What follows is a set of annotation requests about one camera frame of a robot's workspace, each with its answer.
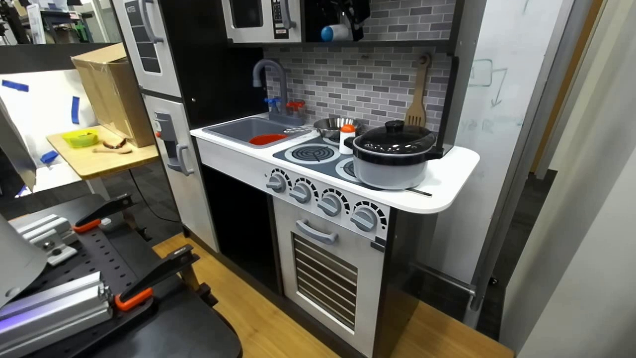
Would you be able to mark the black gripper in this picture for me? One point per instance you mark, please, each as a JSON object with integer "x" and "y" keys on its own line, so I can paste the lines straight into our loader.
{"x": 339, "y": 3}

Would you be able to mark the red and white pepper shaker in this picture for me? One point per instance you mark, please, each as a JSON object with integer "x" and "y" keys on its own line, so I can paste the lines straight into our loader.
{"x": 347, "y": 139}

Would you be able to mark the grey stove knob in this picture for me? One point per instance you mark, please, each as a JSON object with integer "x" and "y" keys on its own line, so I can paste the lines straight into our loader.
{"x": 331, "y": 204}
{"x": 365, "y": 218}
{"x": 277, "y": 182}
{"x": 303, "y": 192}

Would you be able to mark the white toy microwave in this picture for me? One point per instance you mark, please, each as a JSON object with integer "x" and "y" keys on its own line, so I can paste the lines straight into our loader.
{"x": 262, "y": 35}

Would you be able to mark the grey toy faucet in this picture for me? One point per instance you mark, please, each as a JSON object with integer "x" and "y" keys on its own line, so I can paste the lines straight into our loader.
{"x": 281, "y": 85}

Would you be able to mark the grey metal frying pan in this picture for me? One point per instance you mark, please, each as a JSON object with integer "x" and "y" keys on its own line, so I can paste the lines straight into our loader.
{"x": 327, "y": 125}

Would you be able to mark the wooden spatula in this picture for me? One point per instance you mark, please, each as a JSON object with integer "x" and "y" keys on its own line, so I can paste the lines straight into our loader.
{"x": 419, "y": 105}

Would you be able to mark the red colander bowl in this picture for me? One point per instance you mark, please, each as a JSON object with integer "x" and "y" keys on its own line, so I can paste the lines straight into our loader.
{"x": 268, "y": 139}

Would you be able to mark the white toy kitchen unit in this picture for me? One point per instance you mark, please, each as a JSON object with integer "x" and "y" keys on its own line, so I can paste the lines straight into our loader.
{"x": 438, "y": 173}

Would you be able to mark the short white freezer door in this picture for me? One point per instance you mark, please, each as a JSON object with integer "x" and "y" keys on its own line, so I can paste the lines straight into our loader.
{"x": 168, "y": 69}

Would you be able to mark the tall white fridge door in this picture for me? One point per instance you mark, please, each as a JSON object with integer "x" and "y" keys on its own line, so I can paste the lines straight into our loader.
{"x": 194, "y": 206}

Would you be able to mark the cardboard box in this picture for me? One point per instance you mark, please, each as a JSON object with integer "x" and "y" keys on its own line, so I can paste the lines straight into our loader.
{"x": 113, "y": 91}

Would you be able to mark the white oven door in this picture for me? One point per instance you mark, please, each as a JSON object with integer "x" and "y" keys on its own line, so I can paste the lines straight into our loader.
{"x": 285, "y": 264}

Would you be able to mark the blue tape strip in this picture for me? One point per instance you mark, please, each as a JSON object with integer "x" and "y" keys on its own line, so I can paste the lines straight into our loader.
{"x": 15, "y": 83}
{"x": 49, "y": 157}
{"x": 75, "y": 109}

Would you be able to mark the green plastic item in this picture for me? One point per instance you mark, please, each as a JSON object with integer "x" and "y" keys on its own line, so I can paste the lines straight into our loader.
{"x": 81, "y": 137}

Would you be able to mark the black clamp with orange trigger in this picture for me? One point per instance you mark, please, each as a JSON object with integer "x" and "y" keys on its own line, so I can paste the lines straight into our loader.
{"x": 101, "y": 210}
{"x": 160, "y": 268}

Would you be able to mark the white board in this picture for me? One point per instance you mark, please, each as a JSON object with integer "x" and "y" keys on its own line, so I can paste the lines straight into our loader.
{"x": 41, "y": 111}

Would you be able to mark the black round tabletop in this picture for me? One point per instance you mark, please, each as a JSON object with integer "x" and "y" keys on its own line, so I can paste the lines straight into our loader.
{"x": 172, "y": 330}

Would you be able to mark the silver metal block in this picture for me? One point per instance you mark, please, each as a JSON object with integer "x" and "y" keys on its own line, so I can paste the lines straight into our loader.
{"x": 43, "y": 230}

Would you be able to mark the grey sheet metal panel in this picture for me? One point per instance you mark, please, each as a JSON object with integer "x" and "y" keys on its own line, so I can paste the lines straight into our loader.
{"x": 17, "y": 264}

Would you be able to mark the aluminium extrusion bar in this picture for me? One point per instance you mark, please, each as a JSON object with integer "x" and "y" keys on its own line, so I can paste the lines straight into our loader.
{"x": 53, "y": 310}

